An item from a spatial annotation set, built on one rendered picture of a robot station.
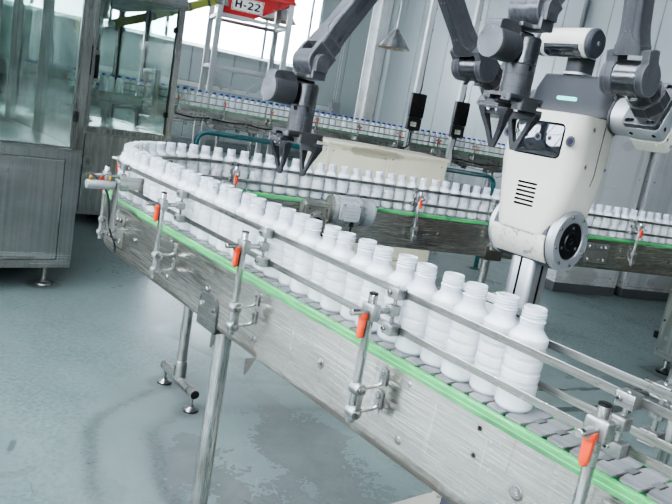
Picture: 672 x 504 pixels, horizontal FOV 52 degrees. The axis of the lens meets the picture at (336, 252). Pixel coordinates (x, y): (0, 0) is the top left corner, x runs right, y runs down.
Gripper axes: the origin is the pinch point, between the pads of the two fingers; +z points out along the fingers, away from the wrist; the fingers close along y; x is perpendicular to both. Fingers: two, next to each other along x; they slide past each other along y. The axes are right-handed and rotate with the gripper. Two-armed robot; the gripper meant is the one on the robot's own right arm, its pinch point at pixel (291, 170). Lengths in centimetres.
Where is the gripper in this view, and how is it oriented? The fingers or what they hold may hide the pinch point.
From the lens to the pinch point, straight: 158.4
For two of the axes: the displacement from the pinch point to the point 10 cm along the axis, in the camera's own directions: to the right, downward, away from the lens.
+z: -1.9, 9.7, 1.8
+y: -7.8, -0.4, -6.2
